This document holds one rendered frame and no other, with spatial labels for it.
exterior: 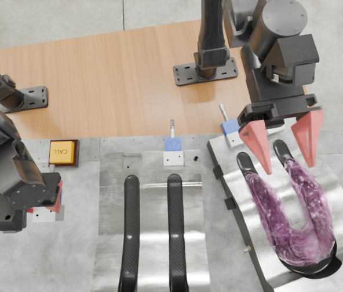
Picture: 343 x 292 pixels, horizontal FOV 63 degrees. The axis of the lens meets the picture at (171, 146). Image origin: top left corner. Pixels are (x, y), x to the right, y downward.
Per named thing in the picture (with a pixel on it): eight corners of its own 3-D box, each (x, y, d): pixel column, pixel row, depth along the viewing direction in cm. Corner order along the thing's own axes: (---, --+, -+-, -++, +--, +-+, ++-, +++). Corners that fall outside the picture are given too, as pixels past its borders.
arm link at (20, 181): (64, 185, 47) (14, 149, 38) (20, 218, 46) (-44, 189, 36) (42, 145, 54) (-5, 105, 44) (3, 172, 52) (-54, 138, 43)
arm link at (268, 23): (327, 30, 34) (300, -48, 37) (259, 40, 34) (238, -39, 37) (289, 75, 46) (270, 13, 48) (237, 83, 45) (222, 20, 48)
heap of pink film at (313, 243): (236, 175, 74) (244, 170, 66) (297, 153, 75) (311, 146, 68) (277, 275, 67) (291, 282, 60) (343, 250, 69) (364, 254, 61)
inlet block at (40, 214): (46, 167, 69) (36, 163, 64) (66, 166, 69) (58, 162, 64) (43, 221, 66) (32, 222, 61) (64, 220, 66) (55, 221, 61)
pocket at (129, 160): (124, 154, 76) (121, 152, 72) (143, 154, 76) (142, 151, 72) (124, 171, 75) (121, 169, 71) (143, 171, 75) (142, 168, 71)
